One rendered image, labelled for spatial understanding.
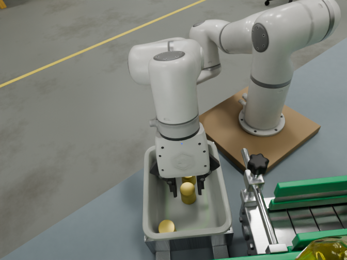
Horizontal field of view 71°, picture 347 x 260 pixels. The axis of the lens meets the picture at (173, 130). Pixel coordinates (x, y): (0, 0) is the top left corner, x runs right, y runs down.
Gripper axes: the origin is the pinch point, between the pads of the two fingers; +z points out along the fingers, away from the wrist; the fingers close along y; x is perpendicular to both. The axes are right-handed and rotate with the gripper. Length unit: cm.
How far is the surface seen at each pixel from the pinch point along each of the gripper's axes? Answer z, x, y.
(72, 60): 27, 221, -113
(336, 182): -10.8, -12.4, 22.3
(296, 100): -0.4, 31.4, 36.6
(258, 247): -1.7, -16.1, 10.6
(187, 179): 1.4, 3.2, 0.1
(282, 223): -2.2, -12.5, 15.6
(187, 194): 1.7, -1.1, 0.0
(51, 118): 50, 136, -109
